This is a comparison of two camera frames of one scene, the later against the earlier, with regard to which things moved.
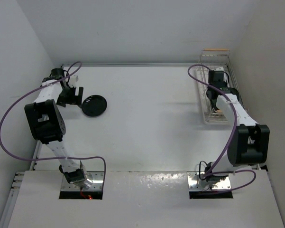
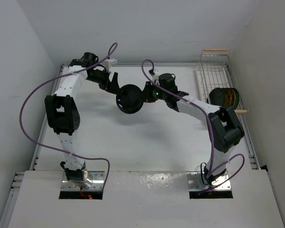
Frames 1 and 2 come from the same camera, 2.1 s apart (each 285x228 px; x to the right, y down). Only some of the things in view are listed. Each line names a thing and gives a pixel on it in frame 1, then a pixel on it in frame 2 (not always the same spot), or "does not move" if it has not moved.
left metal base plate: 98,183 does not move
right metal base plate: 197,181 does not move
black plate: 94,105 to 129,99
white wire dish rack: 213,59 does not move
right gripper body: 209,89 to 161,94
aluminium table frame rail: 8,218 does not move
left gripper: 62,102 to 113,87
